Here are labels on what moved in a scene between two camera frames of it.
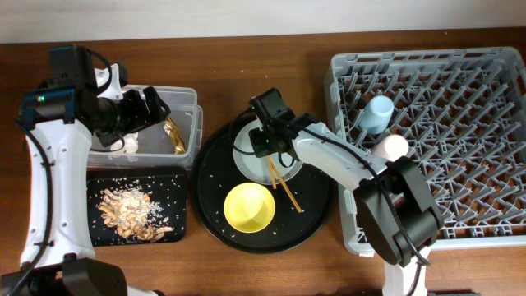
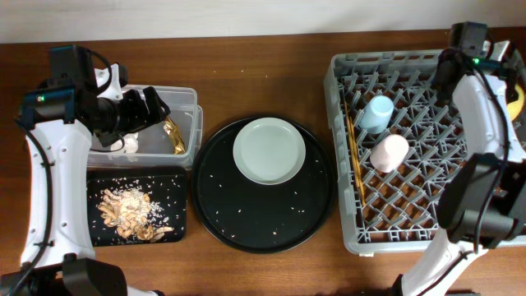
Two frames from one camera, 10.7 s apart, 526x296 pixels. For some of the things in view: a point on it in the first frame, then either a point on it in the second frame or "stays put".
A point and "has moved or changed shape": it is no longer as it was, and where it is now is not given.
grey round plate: x=257 y=168 stays put
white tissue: x=131 y=142 stays put
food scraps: x=133 y=214 stays put
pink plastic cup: x=391 y=147 stays put
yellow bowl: x=249 y=207 → x=514 y=108
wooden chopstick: x=272 y=174 → x=355 y=151
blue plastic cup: x=376 y=117 stays put
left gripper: x=141 y=117 stays put
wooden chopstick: x=285 y=184 has moved or changed shape
